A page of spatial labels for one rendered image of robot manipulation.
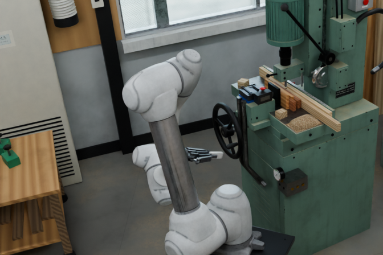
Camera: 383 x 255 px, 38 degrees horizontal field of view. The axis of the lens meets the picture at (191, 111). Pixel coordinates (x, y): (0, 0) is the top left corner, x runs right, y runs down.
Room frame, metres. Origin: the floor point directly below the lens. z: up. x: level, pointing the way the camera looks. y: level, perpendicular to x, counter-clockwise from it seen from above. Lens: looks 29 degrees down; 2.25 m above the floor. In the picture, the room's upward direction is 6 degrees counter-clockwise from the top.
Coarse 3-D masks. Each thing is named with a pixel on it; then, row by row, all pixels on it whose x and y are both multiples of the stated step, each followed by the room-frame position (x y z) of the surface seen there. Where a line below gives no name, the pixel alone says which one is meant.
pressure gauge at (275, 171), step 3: (276, 168) 2.14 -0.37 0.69; (279, 168) 2.14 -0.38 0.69; (282, 168) 2.14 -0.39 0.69; (273, 171) 2.16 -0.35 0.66; (276, 171) 2.14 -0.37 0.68; (279, 171) 2.12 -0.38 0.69; (282, 171) 2.12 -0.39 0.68; (279, 174) 2.11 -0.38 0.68; (282, 174) 2.11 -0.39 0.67; (276, 177) 2.14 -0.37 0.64; (279, 177) 2.11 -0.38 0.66; (282, 177) 2.11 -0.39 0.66; (279, 180) 2.11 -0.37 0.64; (282, 180) 2.14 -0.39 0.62
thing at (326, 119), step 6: (264, 78) 2.62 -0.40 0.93; (270, 78) 2.59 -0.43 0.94; (306, 102) 2.29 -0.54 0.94; (306, 108) 2.28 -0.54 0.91; (312, 108) 2.24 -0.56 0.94; (318, 108) 2.23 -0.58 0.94; (312, 114) 2.24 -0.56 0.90; (318, 114) 2.20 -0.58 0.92; (324, 114) 2.17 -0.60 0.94; (324, 120) 2.16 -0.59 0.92; (330, 120) 2.12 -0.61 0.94; (330, 126) 2.12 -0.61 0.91; (336, 126) 2.08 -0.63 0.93
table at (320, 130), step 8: (256, 80) 2.66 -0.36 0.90; (232, 88) 2.64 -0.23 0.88; (240, 88) 2.59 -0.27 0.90; (272, 112) 2.31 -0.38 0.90; (288, 112) 2.29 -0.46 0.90; (296, 112) 2.28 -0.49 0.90; (304, 112) 2.27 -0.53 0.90; (264, 120) 2.29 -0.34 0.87; (272, 120) 2.27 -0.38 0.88; (280, 120) 2.23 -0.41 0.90; (288, 120) 2.22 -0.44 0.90; (256, 128) 2.26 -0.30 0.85; (280, 128) 2.21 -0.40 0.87; (288, 128) 2.15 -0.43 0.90; (312, 128) 2.13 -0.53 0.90; (320, 128) 2.14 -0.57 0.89; (328, 128) 2.16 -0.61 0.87; (288, 136) 2.15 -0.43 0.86; (296, 136) 2.09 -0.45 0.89; (304, 136) 2.11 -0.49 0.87; (312, 136) 2.13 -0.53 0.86; (320, 136) 2.14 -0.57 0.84; (296, 144) 2.09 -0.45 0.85
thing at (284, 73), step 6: (294, 60) 2.50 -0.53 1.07; (300, 60) 2.49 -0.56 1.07; (276, 66) 2.45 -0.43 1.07; (282, 66) 2.45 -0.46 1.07; (288, 66) 2.44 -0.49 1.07; (294, 66) 2.44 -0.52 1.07; (300, 66) 2.45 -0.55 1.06; (276, 72) 2.44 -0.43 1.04; (282, 72) 2.41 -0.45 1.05; (288, 72) 2.43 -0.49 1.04; (294, 72) 2.44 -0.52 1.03; (276, 78) 2.44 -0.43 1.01; (282, 78) 2.41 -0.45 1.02; (288, 78) 2.43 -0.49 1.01; (294, 78) 2.44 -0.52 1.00
